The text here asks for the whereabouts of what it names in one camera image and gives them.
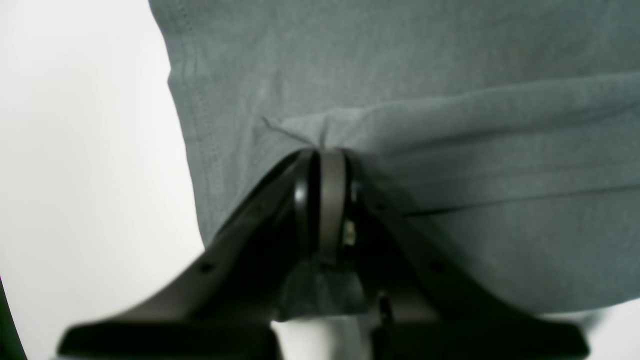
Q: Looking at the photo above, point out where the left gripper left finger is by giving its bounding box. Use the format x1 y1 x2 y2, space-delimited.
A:
57 149 318 360

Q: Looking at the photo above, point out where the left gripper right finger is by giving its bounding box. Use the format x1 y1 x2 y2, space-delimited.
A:
320 149 590 360

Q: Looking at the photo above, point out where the grey T-shirt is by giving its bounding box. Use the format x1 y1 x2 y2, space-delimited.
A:
150 0 640 313

